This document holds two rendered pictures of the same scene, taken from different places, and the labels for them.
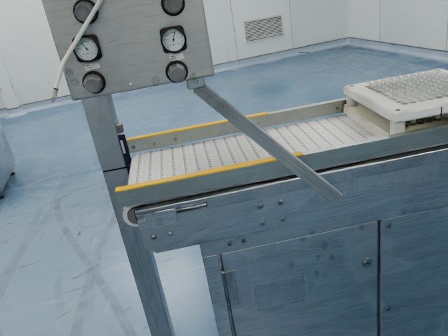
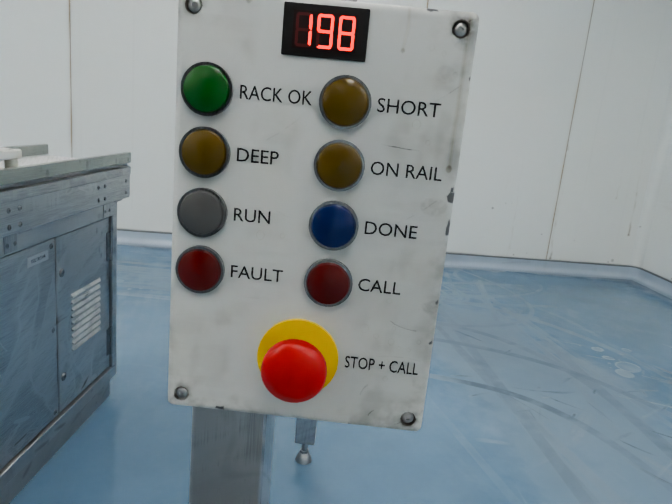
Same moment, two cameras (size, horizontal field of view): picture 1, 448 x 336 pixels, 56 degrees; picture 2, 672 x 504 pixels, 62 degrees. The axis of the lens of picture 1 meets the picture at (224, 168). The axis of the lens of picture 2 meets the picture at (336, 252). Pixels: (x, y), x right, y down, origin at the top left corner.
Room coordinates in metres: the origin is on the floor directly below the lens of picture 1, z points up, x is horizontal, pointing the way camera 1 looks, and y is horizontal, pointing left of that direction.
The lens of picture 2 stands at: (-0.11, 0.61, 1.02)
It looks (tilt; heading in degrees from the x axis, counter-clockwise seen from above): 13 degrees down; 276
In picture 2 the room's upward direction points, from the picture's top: 6 degrees clockwise
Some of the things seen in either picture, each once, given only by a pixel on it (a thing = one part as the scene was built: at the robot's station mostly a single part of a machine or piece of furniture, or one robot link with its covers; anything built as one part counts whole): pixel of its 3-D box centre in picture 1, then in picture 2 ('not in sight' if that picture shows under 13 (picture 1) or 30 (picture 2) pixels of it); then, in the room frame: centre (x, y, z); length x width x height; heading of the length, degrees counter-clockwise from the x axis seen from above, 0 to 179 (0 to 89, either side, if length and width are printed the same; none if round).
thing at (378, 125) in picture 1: (419, 113); not in sight; (0.85, -0.44, 0.83); 0.24 x 0.24 x 0.02; 4
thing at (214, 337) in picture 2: not in sight; (313, 218); (-0.05, 0.25, 0.96); 0.17 x 0.06 x 0.26; 4
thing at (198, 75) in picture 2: not in sight; (206, 89); (0.01, 0.29, 1.03); 0.03 x 0.01 x 0.03; 4
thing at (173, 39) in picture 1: (173, 39); not in sight; (0.63, 0.04, 1.09); 0.04 x 0.01 x 0.04; 94
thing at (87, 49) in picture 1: (87, 49); not in sight; (0.62, 0.16, 1.10); 0.04 x 0.01 x 0.04; 94
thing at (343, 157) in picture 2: not in sight; (339, 165); (-0.07, 0.28, 0.99); 0.03 x 0.01 x 0.03; 4
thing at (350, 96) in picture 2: not in sight; (345, 102); (-0.07, 0.28, 1.03); 0.03 x 0.01 x 0.03; 4
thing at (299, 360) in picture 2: not in sight; (296, 361); (-0.06, 0.29, 0.87); 0.04 x 0.04 x 0.04; 4
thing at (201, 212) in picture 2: not in sight; (201, 212); (0.01, 0.29, 0.96); 0.03 x 0.01 x 0.03; 4
